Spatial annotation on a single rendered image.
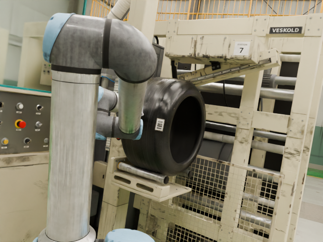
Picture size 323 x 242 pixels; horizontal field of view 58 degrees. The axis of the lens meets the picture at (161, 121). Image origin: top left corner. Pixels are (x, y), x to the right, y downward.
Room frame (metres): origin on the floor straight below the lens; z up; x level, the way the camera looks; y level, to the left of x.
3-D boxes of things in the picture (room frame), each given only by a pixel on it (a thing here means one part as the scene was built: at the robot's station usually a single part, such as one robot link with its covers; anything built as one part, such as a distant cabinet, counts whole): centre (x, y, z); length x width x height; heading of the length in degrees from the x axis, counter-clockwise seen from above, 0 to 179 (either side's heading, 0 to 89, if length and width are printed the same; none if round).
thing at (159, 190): (1.66, 0.07, 0.83); 0.36 x 0.09 x 0.06; 57
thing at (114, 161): (1.88, 0.14, 0.90); 0.40 x 0.03 x 0.10; 147
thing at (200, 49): (1.96, -0.27, 1.71); 0.61 x 0.25 x 0.15; 57
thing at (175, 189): (1.78, 0.00, 0.80); 0.37 x 0.36 x 0.02; 147
